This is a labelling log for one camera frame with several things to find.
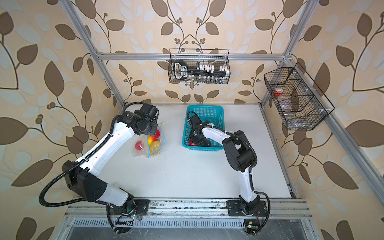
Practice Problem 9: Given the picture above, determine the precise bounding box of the back black wire basket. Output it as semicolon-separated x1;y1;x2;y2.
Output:
168;48;231;85

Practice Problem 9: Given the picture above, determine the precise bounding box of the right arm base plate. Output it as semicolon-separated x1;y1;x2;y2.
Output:
226;199;268;217

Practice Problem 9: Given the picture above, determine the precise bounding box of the clear zip top bag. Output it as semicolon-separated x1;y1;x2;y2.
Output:
133;121;166;158

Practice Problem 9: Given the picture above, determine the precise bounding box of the side black wire basket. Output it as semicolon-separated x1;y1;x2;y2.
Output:
264;63;335;131

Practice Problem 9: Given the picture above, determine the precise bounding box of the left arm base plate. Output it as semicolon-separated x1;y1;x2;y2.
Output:
107;199;150;217

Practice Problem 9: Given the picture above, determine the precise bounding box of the yellow toy potato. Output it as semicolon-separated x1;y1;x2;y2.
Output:
150;141;162;154

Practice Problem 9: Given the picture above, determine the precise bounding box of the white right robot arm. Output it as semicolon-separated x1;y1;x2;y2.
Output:
187;111;271;216

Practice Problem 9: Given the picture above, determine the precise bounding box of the teal plastic basket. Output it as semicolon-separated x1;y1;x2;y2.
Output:
182;105;225;152

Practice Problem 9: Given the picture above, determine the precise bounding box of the red capped clear bottle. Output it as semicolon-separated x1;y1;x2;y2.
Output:
274;88;290;104

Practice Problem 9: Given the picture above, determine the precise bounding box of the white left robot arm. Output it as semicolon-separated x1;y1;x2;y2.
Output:
39;102;159;208

